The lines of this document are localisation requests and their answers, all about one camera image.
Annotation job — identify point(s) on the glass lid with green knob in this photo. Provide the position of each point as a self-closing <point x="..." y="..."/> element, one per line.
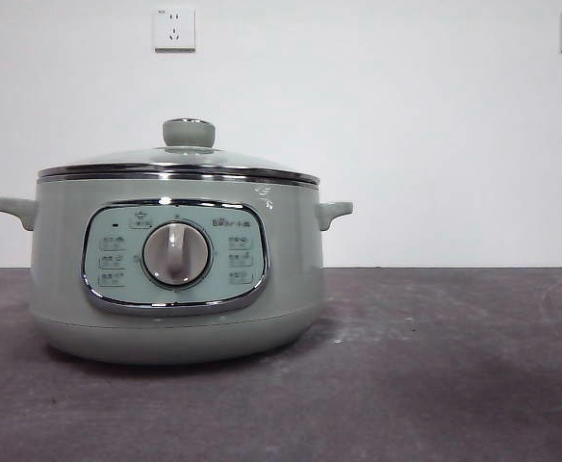
<point x="187" y="132"/>

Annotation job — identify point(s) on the pale green electric cooking pot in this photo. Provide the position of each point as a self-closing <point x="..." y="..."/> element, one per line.
<point x="55" y="269"/>

